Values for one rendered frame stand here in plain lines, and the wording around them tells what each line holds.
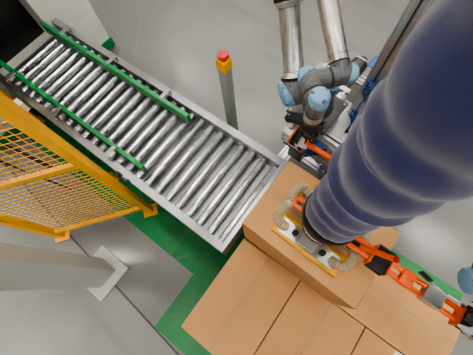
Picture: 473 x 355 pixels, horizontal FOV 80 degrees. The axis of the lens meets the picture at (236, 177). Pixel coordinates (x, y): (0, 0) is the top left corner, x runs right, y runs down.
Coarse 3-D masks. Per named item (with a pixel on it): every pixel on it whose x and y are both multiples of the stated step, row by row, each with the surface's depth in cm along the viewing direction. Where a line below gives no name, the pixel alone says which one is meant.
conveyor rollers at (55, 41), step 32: (32, 64) 230; (64, 64) 226; (96, 64) 228; (32, 96) 218; (96, 96) 213; (128, 96) 213; (96, 128) 205; (192, 128) 197; (160, 192) 184; (192, 192) 182; (224, 192) 180; (256, 192) 178
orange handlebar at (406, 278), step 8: (312, 144) 129; (320, 152) 127; (328, 160) 127; (296, 200) 120; (304, 200) 120; (296, 208) 119; (360, 240) 113; (352, 248) 112; (368, 256) 110; (392, 272) 108; (400, 272) 110; (408, 272) 107; (400, 280) 106; (408, 280) 106; (416, 280) 106; (408, 288) 105; (416, 288) 106; (424, 288) 106; (448, 304) 103; (456, 304) 103; (448, 312) 102
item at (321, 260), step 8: (288, 216) 130; (296, 224) 128; (280, 232) 127; (288, 232) 127; (296, 232) 124; (288, 240) 126; (296, 240) 125; (296, 248) 125; (304, 248) 124; (320, 248) 123; (328, 248) 124; (312, 256) 123; (320, 256) 122; (328, 256) 122; (336, 256) 122; (320, 264) 122; (328, 264) 121; (328, 272) 120; (336, 272) 120
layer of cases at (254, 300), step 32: (256, 256) 165; (224, 288) 160; (256, 288) 159; (288, 288) 158; (384, 288) 155; (192, 320) 155; (224, 320) 154; (256, 320) 153; (288, 320) 152; (320, 320) 151; (352, 320) 150; (384, 320) 149; (416, 320) 148; (448, 320) 147; (224, 352) 148; (256, 352) 148; (288, 352) 147; (320, 352) 146; (352, 352) 145; (384, 352) 144; (416, 352) 143; (448, 352) 143
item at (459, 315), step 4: (464, 308) 101; (456, 312) 103; (460, 312) 101; (464, 312) 101; (468, 312) 100; (456, 316) 102; (460, 316) 100; (464, 316) 100; (456, 320) 101; (460, 320) 100; (464, 320) 100; (452, 324) 101; (456, 324) 99; (464, 324) 99; (468, 324) 99
